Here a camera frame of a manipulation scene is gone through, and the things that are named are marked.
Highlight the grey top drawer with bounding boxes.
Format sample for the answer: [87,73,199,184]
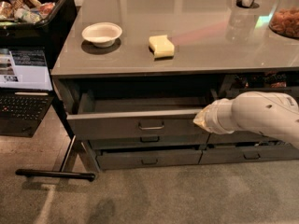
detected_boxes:
[67,92,208,141]

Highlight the grey bottom left drawer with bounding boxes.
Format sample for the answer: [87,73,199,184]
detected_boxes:
[96,148,202,170]

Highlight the open black laptop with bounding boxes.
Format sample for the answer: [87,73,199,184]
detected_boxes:
[0,49,54,137]

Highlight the grey bottom right drawer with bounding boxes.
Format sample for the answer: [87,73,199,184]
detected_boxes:
[199,145,299,164]

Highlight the snack packages in bin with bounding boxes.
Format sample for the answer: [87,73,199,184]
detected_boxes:
[0,0,56,25]

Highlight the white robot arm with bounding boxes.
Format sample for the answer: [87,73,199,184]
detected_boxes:
[193,91,299,148]

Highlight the grey middle left drawer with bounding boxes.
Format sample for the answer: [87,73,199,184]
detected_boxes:
[89,133,209,150]

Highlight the grey drawer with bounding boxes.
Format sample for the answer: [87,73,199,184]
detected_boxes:
[67,92,208,141]
[96,148,202,170]
[199,145,299,164]
[89,133,209,150]
[207,132,274,144]

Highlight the grey counter cabinet frame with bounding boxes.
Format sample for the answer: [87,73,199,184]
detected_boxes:
[52,0,299,170]

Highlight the clear jar with snacks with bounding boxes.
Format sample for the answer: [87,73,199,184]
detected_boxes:
[269,0,299,39]

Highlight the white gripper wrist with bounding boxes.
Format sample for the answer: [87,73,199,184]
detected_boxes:
[193,99,237,134]

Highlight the white paper bowl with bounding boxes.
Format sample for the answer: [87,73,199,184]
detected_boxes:
[81,22,122,48]

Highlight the black stand foot bar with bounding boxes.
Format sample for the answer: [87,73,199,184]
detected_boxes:
[15,169,95,182]

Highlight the grey middle right drawer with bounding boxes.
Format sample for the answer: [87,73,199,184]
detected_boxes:
[207,132,274,144]

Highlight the yellow sponge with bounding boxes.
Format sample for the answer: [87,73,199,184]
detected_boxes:
[149,35,175,59]

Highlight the black plastic bin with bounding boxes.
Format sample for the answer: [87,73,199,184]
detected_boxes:
[0,0,77,68]

